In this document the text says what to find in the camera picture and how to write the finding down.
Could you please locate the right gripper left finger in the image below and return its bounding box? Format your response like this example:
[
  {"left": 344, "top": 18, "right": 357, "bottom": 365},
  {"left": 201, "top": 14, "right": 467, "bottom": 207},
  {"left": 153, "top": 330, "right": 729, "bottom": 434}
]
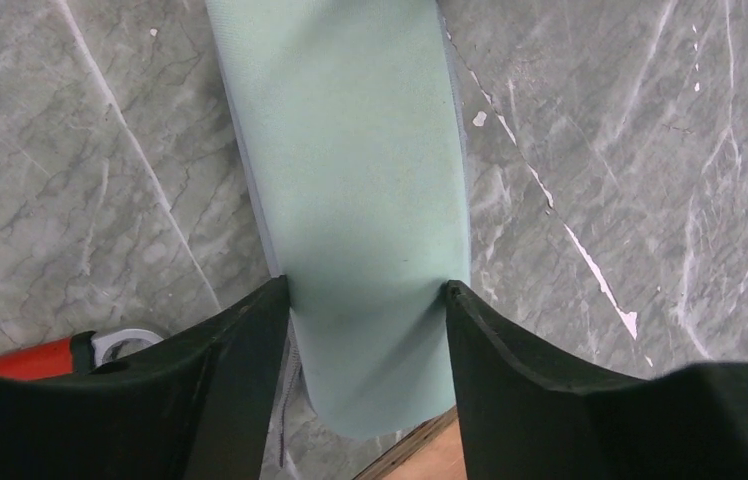
[{"left": 0, "top": 277, "right": 290, "bottom": 479}]

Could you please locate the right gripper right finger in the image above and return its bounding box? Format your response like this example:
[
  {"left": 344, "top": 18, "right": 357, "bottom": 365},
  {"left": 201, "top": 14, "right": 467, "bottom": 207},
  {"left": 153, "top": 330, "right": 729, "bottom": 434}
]
[{"left": 445, "top": 281, "right": 748, "bottom": 479}]

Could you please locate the mint green umbrella case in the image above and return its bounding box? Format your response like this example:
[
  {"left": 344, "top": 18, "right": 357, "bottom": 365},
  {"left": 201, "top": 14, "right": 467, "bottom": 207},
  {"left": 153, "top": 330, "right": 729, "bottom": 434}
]
[{"left": 207, "top": 1, "right": 471, "bottom": 439}]

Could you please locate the wooden board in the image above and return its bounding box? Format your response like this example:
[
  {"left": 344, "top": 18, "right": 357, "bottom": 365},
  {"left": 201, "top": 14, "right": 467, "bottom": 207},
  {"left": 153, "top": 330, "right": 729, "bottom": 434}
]
[{"left": 354, "top": 408, "right": 467, "bottom": 480}]

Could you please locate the red handled adjustable wrench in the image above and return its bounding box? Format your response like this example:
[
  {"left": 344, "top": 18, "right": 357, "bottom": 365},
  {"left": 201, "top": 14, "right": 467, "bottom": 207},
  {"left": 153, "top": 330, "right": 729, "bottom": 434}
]
[{"left": 0, "top": 324, "right": 167, "bottom": 381}]

